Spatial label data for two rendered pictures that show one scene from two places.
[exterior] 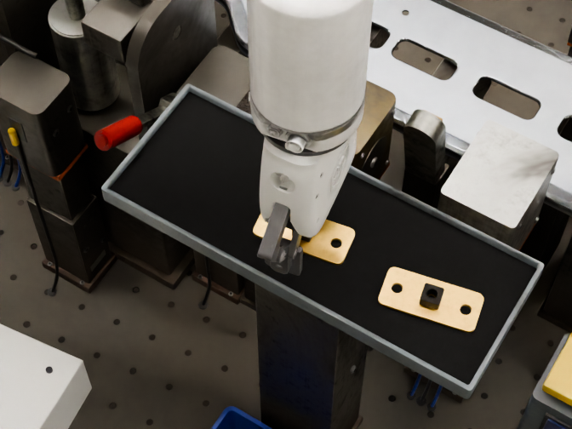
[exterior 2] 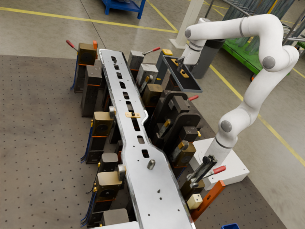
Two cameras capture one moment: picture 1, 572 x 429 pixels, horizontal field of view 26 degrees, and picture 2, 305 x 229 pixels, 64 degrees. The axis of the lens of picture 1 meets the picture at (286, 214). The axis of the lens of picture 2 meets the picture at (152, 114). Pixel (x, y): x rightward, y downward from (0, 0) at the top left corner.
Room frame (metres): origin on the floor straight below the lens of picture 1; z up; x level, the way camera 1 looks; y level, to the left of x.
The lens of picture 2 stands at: (1.83, 0.54, 1.85)
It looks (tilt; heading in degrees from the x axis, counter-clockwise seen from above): 38 degrees down; 207
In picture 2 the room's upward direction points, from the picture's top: 22 degrees clockwise
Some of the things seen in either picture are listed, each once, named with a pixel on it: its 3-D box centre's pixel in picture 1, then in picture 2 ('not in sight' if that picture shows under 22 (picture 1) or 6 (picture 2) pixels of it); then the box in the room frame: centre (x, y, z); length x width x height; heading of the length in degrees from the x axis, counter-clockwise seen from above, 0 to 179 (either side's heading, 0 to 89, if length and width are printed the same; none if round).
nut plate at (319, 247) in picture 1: (304, 230); (183, 72); (0.55, -0.02, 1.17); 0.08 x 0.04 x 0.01; 68
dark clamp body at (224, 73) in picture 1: (221, 196); (159, 125); (0.76, 0.07, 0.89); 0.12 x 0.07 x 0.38; 148
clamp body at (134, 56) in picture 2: not in sight; (133, 74); (0.49, -0.42, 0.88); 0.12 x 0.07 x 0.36; 148
